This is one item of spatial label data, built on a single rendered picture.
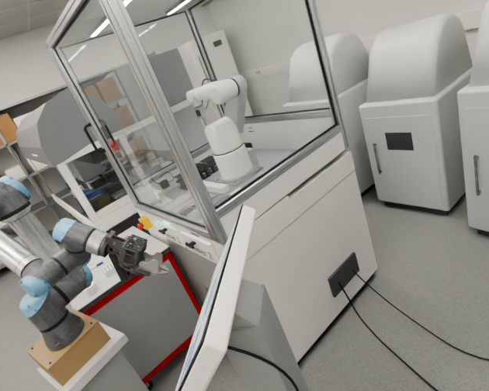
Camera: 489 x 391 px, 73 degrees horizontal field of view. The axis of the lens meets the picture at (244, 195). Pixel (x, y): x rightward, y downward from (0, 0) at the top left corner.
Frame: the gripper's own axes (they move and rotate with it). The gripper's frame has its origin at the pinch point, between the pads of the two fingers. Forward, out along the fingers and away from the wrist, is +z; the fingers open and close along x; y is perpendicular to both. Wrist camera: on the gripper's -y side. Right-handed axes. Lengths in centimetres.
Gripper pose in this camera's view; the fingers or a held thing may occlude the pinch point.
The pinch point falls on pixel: (164, 272)
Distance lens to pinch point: 110.6
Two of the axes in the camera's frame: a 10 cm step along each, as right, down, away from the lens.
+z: 9.3, 3.6, 0.4
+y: 3.4, -8.1, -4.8
